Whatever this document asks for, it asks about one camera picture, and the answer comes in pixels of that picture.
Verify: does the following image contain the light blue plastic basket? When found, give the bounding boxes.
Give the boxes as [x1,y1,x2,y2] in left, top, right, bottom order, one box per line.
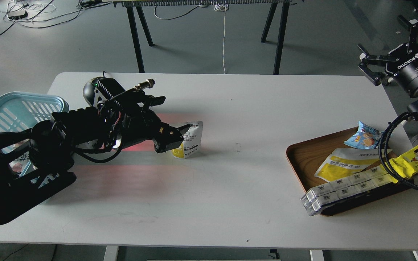
[0,91,69,177]

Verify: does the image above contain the blue snack packet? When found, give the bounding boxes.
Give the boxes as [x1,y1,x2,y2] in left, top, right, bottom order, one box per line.
[343,121,385,150]

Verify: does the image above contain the clear boxed snack pack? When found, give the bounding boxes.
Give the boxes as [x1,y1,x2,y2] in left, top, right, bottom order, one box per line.
[300,167,397,216]

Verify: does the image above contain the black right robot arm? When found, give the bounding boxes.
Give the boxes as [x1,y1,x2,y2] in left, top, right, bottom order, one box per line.
[358,15,418,121]

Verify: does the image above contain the black corrugated cable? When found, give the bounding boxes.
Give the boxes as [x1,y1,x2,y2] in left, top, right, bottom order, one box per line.
[377,112,418,197]

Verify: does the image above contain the wooden tray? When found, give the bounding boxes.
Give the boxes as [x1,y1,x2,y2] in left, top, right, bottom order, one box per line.
[286,127,408,216]

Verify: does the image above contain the yellow chickpea snack pouch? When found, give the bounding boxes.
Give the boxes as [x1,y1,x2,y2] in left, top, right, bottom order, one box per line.
[171,121,204,159]

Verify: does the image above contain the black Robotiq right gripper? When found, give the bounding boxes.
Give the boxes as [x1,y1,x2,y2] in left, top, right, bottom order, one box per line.
[357,14,418,98]

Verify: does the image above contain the black barcode scanner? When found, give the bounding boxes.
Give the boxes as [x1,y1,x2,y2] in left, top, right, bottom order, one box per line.
[83,76,125,108]

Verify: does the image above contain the white hanging cable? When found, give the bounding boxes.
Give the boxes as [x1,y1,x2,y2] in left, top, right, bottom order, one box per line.
[214,4,230,75]

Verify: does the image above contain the red white snack bag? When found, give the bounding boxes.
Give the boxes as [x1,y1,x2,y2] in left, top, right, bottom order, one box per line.
[9,139,29,176]

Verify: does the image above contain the yellow white snack pouch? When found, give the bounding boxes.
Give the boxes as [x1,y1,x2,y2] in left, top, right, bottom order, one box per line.
[315,148,379,182]

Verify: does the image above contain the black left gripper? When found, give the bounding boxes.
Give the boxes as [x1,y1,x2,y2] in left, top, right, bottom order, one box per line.
[122,110,191,153]

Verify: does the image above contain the floor cables and adapter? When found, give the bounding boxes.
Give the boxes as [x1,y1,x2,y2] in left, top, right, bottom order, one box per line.
[0,0,112,50]

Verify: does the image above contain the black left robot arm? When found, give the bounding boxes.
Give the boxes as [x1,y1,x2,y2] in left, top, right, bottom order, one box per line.
[0,76,190,225]

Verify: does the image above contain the black trestle table legs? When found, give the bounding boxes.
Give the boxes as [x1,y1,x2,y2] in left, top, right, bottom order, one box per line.
[108,0,291,75]

